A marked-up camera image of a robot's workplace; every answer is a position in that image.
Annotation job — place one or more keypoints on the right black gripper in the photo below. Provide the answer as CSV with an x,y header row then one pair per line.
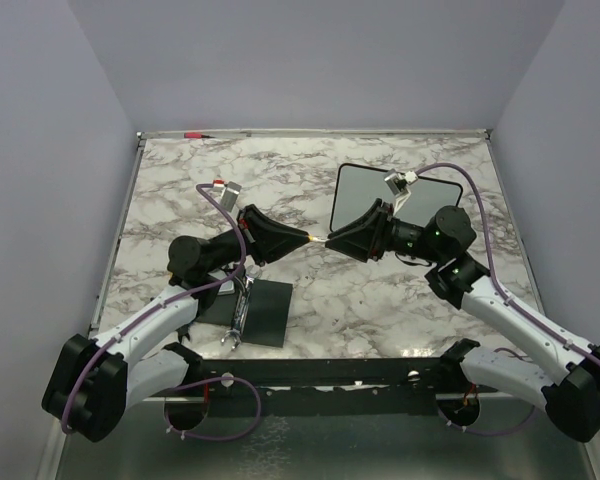
x,y
367,237

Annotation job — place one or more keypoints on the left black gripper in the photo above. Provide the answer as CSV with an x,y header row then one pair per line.
x,y
284,237

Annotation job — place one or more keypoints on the black framed whiteboard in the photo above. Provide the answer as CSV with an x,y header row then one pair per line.
x,y
358,186

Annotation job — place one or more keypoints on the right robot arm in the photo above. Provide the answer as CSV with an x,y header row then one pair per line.
x,y
563,376

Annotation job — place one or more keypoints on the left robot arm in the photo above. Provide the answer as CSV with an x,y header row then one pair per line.
x,y
140,330

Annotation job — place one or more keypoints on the silver wrench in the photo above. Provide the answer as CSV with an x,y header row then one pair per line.
x,y
234,334

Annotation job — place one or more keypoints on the black square mat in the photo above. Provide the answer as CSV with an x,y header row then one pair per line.
x,y
267,317

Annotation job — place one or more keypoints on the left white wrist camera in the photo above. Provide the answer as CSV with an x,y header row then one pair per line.
x,y
229,192

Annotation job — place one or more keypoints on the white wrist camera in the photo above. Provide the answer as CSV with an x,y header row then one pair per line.
x,y
399,184
229,192

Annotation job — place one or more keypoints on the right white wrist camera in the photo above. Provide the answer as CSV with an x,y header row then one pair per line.
x,y
399,184

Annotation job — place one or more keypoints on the aluminium table frame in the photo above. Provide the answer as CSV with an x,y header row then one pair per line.
x,y
340,308

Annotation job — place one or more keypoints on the red marker on rail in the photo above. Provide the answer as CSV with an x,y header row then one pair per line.
x,y
197,135

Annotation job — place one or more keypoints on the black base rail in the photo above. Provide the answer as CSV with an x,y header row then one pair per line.
x,y
294,387

